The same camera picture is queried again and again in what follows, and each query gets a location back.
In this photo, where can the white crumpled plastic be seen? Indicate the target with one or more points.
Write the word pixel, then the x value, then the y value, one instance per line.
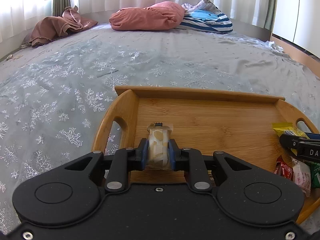
pixel 275 47

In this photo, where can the yellow snack packet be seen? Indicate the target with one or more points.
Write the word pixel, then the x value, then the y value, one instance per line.
pixel 282 128

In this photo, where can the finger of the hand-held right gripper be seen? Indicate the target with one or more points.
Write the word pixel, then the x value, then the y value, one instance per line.
pixel 292 142
pixel 313 136

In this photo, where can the snowflake print bedspread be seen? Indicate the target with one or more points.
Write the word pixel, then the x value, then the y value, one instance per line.
pixel 75 80

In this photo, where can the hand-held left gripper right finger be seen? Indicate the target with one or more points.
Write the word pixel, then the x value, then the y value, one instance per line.
pixel 172 155

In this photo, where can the small pale object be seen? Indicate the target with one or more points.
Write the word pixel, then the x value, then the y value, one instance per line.
pixel 12 57

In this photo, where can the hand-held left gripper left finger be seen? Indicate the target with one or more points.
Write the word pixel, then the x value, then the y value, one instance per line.
pixel 143 155

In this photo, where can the blue striped plush pillow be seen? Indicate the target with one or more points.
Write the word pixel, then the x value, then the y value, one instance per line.
pixel 207 20

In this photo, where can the wooden bed frame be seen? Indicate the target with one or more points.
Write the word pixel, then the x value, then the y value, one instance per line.
pixel 295 52

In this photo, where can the red bar snack packet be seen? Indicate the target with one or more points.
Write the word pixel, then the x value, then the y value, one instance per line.
pixel 283 168

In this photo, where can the pink pillow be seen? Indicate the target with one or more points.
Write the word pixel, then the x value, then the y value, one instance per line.
pixel 147 16

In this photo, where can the white wardrobe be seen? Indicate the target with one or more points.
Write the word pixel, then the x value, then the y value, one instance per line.
pixel 295 10

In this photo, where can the green snack packet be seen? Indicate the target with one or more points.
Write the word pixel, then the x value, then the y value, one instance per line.
pixel 315 175

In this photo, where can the mauve crumpled cloth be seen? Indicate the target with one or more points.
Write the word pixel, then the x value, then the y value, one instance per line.
pixel 57 27

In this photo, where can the wooden tray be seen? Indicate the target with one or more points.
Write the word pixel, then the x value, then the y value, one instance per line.
pixel 200 120

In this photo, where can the white snack packet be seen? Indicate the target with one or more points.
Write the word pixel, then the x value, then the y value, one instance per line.
pixel 301 177

